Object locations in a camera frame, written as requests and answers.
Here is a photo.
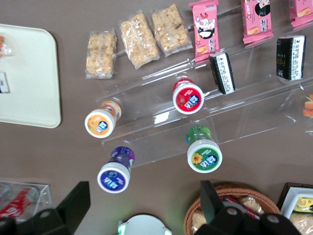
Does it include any wrapped rice crisp bar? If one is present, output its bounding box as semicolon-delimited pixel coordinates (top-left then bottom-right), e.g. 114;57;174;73
118;10;161;70
151;3;193;58
85;28;118;79

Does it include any wrapped rice crisp pack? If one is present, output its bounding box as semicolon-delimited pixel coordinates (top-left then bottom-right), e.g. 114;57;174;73
287;211;313;235
191;209;208;235
238;195;266;216

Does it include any red cookie box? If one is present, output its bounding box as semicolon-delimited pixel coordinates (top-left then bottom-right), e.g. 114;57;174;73
221;195;262;221

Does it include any pink snack pack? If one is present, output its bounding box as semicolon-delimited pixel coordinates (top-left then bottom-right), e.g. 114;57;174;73
188;0;220;63
289;0;313;28
241;0;274;44

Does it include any wrapped triangle sandwich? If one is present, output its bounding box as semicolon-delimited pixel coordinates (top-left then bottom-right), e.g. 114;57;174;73
302;94;313;119
0;35;12;57

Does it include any purple gum bottle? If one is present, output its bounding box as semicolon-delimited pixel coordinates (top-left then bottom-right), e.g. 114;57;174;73
97;146;136;194

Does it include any green gum bottle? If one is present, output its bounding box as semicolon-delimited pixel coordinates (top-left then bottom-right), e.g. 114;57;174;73
185;125;224;174

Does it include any dark brown wicker basket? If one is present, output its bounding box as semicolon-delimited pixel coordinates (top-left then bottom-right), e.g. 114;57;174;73
183;185;281;235

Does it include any clear acrylic bottle rack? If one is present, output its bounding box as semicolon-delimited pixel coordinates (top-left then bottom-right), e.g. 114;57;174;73
0;181;52;220

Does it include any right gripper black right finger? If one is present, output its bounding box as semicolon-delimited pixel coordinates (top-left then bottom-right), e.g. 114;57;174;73
193;180;302;235

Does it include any cream plastic tray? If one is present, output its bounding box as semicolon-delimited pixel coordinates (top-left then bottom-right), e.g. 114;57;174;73
0;23;62;129

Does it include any clear acrylic stepped rack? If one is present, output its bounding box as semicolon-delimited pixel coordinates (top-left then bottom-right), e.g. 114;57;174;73
96;4;313;169

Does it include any red gum bottle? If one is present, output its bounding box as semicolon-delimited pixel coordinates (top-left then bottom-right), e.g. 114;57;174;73
172;78;205;115

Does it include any dark tray under snacks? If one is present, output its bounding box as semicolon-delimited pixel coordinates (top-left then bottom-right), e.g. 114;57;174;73
276;182;313;209

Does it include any white rectangular snack tray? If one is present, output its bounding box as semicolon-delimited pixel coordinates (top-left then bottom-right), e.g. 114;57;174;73
280;187;313;235

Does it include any yellow snack pack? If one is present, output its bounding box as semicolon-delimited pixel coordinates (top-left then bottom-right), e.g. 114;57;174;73
292;195;313;212

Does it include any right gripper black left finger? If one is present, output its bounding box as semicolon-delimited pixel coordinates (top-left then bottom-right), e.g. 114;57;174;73
0;181;91;235

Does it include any red cola bottle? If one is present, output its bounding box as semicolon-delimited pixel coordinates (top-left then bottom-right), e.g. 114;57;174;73
0;188;32;218

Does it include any orange gum bottle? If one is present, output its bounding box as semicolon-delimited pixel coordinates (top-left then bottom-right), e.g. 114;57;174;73
84;100;122;139

